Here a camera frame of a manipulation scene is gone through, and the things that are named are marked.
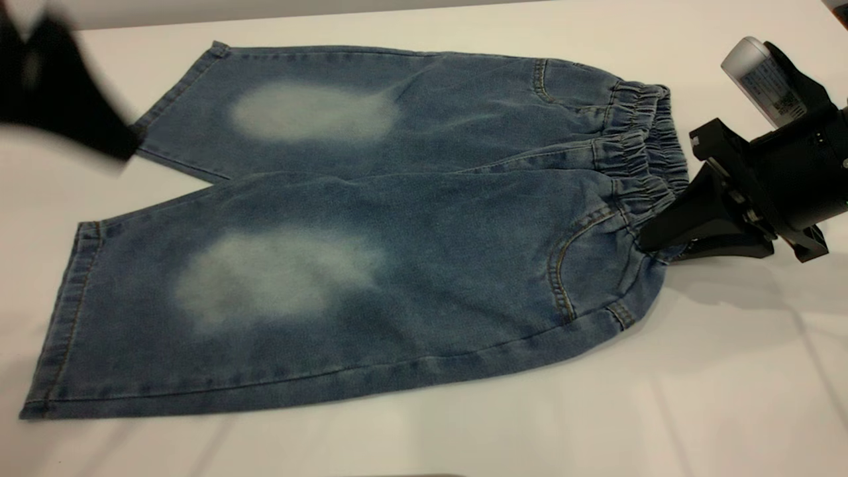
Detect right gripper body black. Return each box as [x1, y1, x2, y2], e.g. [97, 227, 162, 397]
[689, 106, 848, 263]

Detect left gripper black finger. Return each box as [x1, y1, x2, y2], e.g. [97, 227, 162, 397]
[66, 86, 141, 161]

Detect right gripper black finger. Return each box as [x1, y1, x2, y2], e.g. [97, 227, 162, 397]
[639, 164, 756, 252]
[669, 232, 776, 262]

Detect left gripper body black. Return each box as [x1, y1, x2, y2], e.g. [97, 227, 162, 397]
[0, 7, 100, 133]

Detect blue denim jeans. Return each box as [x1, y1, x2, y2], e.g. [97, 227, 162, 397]
[19, 41, 691, 421]

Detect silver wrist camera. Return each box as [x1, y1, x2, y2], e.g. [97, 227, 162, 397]
[721, 36, 837, 128]

